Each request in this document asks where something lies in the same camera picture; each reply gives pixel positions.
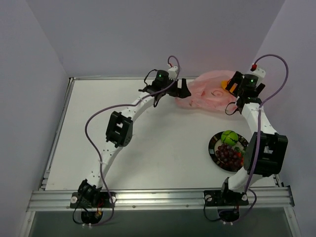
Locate orange fake fruit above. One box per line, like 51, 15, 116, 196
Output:
221, 79, 230, 91

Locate pink floral plastic bag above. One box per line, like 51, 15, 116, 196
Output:
175, 70, 236, 112

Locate green fake fruit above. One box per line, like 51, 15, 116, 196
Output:
221, 130, 238, 146

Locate dark red fake grapes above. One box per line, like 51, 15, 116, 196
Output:
215, 144, 243, 172

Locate fake strawberry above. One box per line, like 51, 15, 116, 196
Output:
234, 147, 245, 160

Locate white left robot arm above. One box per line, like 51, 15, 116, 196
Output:
78, 66, 191, 207

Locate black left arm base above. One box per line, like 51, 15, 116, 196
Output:
70, 179, 117, 227

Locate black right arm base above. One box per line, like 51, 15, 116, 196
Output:
203, 178, 249, 225

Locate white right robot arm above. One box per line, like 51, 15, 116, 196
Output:
219, 72, 288, 204

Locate dark rimmed beige plate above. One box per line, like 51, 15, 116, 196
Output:
208, 132, 248, 166

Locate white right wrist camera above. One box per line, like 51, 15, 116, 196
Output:
250, 64, 266, 85

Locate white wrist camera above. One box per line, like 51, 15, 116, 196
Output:
250, 64, 266, 85
167, 64, 181, 80

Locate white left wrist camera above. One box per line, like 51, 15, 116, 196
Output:
167, 64, 181, 80

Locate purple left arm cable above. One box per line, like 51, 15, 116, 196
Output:
84, 55, 183, 227

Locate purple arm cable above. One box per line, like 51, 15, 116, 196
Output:
84, 55, 183, 227
238, 53, 289, 220

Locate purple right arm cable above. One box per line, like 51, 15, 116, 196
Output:
238, 53, 289, 220

